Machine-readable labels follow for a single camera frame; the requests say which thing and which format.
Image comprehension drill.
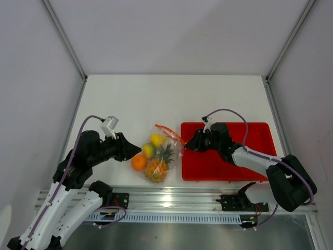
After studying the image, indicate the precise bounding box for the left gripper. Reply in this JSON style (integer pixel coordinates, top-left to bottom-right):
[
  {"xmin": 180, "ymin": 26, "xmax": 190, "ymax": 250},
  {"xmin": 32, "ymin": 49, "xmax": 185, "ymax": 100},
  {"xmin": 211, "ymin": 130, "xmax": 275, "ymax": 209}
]
[{"xmin": 89, "ymin": 131, "xmax": 142, "ymax": 166}]

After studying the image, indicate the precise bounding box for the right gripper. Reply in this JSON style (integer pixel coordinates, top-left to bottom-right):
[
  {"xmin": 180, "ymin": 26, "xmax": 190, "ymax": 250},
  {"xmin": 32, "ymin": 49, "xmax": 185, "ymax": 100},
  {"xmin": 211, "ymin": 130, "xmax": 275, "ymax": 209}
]
[{"xmin": 184, "ymin": 129, "xmax": 221, "ymax": 153}]

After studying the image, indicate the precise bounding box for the toy orange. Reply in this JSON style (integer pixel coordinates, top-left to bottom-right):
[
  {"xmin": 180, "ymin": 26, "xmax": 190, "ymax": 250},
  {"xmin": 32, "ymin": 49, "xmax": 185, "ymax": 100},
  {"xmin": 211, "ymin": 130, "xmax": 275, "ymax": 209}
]
[{"xmin": 131, "ymin": 155, "xmax": 147, "ymax": 171}]

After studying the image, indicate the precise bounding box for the green toy lime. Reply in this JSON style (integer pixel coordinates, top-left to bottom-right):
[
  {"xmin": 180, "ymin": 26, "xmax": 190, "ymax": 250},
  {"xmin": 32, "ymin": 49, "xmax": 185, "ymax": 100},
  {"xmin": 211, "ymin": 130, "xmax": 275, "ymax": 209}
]
[{"xmin": 142, "ymin": 143, "xmax": 156, "ymax": 159}]

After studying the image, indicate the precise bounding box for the yellow toy lemon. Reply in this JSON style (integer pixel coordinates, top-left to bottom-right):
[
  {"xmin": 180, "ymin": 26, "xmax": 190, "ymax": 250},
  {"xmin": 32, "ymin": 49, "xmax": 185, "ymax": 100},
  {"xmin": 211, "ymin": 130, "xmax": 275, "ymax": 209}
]
[{"xmin": 149, "ymin": 133, "xmax": 167, "ymax": 148}]

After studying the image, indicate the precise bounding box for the toy pineapple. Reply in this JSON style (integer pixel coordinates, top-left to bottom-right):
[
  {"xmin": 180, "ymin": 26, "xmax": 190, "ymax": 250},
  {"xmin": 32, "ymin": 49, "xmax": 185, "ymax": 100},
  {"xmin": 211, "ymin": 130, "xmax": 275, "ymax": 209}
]
[{"xmin": 144, "ymin": 143, "xmax": 175, "ymax": 183}]

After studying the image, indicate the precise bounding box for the clear zip top bag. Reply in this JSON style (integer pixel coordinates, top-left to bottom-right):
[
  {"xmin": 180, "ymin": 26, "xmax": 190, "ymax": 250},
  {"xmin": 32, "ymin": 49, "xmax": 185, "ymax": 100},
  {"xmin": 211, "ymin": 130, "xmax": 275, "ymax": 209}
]
[{"xmin": 142, "ymin": 124, "xmax": 185, "ymax": 184}]

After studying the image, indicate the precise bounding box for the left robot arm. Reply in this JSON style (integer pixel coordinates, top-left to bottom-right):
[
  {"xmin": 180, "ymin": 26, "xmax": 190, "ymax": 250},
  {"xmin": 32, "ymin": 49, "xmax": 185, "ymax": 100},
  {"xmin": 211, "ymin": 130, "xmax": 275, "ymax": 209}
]
[{"xmin": 7, "ymin": 130, "xmax": 141, "ymax": 249}]

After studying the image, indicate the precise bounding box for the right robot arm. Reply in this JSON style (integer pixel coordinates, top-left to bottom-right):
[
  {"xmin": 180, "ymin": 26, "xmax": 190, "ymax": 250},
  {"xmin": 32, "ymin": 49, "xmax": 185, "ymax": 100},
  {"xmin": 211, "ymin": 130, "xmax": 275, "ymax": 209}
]
[{"xmin": 185, "ymin": 123, "xmax": 317, "ymax": 212}]

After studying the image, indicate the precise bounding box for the red plastic tray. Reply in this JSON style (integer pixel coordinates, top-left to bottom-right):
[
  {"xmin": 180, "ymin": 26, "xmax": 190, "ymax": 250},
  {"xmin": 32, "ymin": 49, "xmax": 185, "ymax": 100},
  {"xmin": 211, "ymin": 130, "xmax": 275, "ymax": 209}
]
[{"xmin": 182, "ymin": 122, "xmax": 276, "ymax": 182}]

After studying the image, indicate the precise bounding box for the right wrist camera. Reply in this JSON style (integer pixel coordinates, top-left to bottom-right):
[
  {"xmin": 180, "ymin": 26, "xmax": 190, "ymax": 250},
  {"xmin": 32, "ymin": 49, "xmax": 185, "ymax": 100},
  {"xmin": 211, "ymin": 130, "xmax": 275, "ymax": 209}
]
[{"xmin": 201, "ymin": 116, "xmax": 215, "ymax": 131}]

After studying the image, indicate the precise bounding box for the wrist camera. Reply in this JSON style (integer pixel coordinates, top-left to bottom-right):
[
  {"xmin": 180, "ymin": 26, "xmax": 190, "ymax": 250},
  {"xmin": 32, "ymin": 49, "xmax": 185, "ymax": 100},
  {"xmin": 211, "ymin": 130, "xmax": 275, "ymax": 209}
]
[
  {"xmin": 101, "ymin": 116, "xmax": 119, "ymax": 139},
  {"xmin": 201, "ymin": 116, "xmax": 215, "ymax": 131}
]

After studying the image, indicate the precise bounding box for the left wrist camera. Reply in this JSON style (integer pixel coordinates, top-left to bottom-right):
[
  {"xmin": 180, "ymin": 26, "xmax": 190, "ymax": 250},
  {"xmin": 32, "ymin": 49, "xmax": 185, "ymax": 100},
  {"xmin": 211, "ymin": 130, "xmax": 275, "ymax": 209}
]
[{"xmin": 101, "ymin": 116, "xmax": 119, "ymax": 139}]

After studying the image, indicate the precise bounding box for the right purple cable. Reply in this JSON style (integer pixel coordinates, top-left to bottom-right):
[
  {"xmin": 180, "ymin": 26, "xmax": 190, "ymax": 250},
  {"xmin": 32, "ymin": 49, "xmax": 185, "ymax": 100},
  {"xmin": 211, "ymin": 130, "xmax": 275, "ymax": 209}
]
[{"xmin": 204, "ymin": 108, "xmax": 315, "ymax": 205}]

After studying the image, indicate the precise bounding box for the purple cable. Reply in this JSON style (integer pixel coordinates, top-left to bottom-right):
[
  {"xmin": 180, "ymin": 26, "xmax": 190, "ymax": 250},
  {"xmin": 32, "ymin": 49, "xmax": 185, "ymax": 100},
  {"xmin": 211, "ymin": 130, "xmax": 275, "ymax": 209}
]
[
  {"xmin": 204, "ymin": 108, "xmax": 315, "ymax": 205},
  {"xmin": 19, "ymin": 115, "xmax": 105, "ymax": 250}
]

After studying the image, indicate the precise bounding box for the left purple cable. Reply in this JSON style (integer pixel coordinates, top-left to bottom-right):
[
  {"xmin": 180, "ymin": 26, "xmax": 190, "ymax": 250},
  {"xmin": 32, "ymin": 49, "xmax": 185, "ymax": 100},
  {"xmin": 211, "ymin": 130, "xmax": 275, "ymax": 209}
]
[{"xmin": 19, "ymin": 115, "xmax": 105, "ymax": 250}]

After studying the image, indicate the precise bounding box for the aluminium mounting rail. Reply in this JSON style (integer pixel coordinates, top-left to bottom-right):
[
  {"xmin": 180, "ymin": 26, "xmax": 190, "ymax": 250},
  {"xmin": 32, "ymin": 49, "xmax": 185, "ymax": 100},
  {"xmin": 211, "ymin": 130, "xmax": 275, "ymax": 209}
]
[{"xmin": 35, "ymin": 186, "xmax": 318, "ymax": 216}]

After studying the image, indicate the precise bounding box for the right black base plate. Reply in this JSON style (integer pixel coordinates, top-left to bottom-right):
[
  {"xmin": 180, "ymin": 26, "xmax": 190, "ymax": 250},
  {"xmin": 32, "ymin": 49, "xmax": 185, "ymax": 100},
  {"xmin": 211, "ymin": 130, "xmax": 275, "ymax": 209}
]
[{"xmin": 215, "ymin": 194, "xmax": 269, "ymax": 212}]

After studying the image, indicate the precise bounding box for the white slotted cable duct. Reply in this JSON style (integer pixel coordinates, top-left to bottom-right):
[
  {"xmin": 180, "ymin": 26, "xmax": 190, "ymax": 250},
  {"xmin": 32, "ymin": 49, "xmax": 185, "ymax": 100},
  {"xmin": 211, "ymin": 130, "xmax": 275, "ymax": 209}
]
[{"xmin": 84, "ymin": 211, "xmax": 242, "ymax": 224}]

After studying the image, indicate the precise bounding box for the left aluminium corner post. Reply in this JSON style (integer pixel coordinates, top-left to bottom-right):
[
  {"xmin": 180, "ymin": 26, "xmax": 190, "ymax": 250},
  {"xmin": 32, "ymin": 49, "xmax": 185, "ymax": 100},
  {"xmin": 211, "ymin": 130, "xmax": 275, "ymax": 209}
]
[{"xmin": 40, "ymin": 0, "xmax": 87, "ymax": 82}]

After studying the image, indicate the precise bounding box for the aluminium corner post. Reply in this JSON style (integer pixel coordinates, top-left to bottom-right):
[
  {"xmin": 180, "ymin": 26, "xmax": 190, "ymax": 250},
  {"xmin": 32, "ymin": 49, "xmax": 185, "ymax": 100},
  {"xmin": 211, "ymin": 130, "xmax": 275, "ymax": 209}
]
[
  {"xmin": 40, "ymin": 0, "xmax": 87, "ymax": 82},
  {"xmin": 265, "ymin": 0, "xmax": 319, "ymax": 82}
]

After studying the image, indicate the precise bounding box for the right aluminium corner post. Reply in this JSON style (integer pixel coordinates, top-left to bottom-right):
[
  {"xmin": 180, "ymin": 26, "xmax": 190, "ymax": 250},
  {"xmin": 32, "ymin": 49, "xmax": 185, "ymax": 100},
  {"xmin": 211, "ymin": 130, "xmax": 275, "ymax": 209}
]
[{"xmin": 265, "ymin": 0, "xmax": 319, "ymax": 82}]

